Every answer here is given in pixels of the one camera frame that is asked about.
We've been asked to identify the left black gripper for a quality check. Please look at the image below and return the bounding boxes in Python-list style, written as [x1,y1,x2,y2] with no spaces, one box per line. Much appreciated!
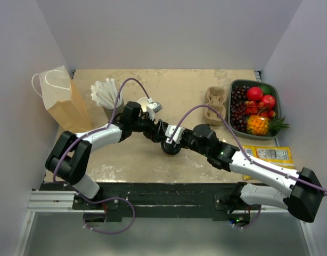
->
[131,111,168,142]

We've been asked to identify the brown paper coffee cup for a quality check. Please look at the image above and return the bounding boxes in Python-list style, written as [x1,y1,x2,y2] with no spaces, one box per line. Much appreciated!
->
[137,97,155,121]

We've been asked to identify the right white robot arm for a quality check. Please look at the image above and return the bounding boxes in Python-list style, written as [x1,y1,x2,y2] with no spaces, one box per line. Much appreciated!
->
[164,124,324,223]

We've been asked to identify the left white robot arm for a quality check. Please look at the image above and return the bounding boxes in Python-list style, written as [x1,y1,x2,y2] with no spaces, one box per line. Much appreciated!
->
[45,101,169,209]

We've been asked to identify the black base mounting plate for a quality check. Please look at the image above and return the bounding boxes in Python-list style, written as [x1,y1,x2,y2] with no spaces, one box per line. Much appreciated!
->
[40,182,263,223]

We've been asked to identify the grey straw holder tin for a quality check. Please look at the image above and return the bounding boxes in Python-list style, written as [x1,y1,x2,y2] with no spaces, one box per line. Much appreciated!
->
[103,98,126,121]

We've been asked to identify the cardboard cup carrier tray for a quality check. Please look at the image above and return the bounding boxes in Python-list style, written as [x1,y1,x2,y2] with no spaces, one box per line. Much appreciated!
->
[203,86,227,126]

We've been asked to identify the dark red grapes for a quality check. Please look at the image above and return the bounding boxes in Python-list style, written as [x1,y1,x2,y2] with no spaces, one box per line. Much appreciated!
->
[230,86,248,132]

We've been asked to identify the red yellow cherries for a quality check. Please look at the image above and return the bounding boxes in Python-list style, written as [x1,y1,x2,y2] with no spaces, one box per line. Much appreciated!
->
[245,101,276,119]

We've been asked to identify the red apple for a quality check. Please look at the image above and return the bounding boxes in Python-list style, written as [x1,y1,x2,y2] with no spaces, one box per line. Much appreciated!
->
[260,94,276,109]
[247,87,264,101]

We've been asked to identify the grey fruit tray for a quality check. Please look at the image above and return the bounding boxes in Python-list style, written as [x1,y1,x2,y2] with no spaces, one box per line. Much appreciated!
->
[228,79,289,140]

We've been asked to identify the brown paper bag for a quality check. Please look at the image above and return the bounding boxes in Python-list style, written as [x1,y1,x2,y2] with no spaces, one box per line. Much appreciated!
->
[31,66,93,133]

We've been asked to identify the yellow snack packet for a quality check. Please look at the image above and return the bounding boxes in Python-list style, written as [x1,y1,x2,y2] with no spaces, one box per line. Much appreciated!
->
[243,146,294,169]

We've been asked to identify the green lime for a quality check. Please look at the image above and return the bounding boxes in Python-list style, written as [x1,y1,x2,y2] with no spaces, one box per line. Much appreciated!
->
[259,85,272,95]

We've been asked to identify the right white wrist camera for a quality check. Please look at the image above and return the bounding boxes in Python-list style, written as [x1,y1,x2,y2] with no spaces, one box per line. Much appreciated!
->
[165,124,185,145]

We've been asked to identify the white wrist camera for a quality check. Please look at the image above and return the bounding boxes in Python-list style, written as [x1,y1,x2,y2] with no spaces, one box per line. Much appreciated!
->
[165,124,185,145]
[146,99,162,113]

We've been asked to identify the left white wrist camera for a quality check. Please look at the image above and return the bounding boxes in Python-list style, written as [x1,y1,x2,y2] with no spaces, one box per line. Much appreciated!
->
[146,99,162,113]

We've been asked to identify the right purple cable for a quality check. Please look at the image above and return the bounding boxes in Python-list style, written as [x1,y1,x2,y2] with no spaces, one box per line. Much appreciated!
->
[171,104,327,195]

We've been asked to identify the purple cable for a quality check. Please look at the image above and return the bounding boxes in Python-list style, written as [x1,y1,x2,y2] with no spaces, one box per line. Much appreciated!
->
[53,77,153,198]
[171,104,327,195]

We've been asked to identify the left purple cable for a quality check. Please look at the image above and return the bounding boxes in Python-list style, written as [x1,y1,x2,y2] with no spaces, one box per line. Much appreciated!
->
[53,77,153,198]

